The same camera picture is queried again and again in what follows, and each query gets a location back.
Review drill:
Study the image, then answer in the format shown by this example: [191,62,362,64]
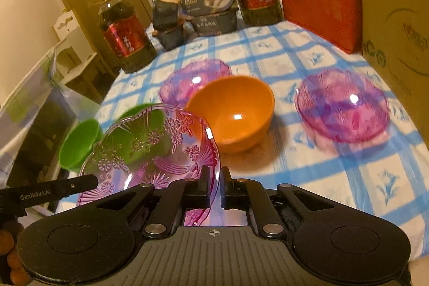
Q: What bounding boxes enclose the dark rectangular food box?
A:
[191,8,238,36]

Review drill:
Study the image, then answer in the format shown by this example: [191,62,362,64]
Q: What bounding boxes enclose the purple glass plate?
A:
[295,68,390,144]
[159,59,232,107]

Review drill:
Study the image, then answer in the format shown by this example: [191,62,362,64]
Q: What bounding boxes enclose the large cardboard box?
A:
[362,0,429,142]

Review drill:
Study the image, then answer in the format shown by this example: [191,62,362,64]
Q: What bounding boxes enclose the orange plastic bowl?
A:
[186,76,275,154]

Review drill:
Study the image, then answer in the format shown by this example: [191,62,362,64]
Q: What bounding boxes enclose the pink glass plate floral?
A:
[77,104,220,206]

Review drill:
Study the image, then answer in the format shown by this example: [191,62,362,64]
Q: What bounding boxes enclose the dark cup bottom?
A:
[153,25,185,51]

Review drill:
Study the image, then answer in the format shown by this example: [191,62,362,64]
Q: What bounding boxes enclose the oil bottle red label left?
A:
[97,0,156,73]

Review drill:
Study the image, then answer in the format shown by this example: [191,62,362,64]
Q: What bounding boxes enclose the purple glass plate back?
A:
[159,59,232,107]

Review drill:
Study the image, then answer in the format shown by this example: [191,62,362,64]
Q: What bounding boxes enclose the white shelf rack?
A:
[53,10,116,104]

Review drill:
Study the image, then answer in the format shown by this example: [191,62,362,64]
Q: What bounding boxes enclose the dark cup tilted top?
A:
[153,0,183,32]

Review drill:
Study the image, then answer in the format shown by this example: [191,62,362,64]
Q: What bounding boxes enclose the green plastic bowl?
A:
[112,103,172,164]
[59,119,103,173]

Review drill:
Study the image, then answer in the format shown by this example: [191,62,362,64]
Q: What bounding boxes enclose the person's left hand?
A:
[0,220,31,285]

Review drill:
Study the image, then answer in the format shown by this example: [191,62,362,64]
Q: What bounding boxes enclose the blue checked tablecloth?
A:
[90,21,428,259]

